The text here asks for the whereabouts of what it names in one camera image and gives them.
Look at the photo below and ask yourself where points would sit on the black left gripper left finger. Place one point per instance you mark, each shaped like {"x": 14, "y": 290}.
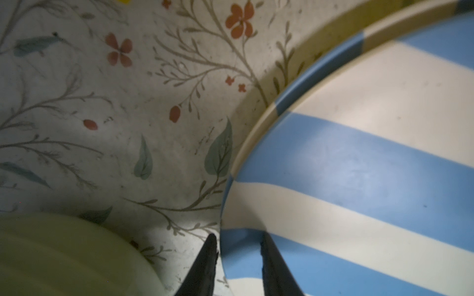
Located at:
{"x": 200, "y": 279}

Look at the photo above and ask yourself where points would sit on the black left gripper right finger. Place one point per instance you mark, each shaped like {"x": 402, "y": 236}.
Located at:
{"x": 276, "y": 276}

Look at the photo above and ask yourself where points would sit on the blue white striped plate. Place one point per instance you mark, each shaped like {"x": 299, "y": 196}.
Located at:
{"x": 364, "y": 172}

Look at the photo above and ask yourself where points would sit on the light green bowl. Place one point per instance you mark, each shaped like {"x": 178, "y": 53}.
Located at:
{"x": 48, "y": 254}

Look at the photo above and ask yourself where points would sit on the floral patterned table mat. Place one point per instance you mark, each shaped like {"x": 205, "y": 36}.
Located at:
{"x": 131, "y": 115}

